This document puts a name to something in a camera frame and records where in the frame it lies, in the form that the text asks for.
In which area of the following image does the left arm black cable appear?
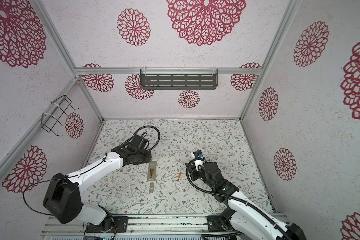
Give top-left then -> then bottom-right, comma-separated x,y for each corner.
119,125 -> 161,152

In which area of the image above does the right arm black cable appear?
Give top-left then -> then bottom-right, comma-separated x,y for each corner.
185,158 -> 295,240

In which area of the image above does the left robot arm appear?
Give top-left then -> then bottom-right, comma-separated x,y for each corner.
43,135 -> 152,232

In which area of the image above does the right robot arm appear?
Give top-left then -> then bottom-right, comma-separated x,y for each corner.
186,159 -> 307,240

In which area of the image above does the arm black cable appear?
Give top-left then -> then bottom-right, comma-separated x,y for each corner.
185,158 -> 295,240
119,125 -> 161,152

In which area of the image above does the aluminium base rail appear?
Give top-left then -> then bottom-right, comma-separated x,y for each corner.
41,213 -> 289,236

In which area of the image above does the white remote control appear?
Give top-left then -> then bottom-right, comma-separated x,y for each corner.
147,161 -> 157,182

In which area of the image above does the black wire wall basket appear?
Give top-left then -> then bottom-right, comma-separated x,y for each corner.
40,95 -> 79,137

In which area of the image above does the white battery cover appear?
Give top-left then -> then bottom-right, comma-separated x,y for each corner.
149,182 -> 155,193

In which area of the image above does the dark grey wall shelf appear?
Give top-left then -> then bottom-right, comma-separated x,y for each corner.
140,69 -> 219,90

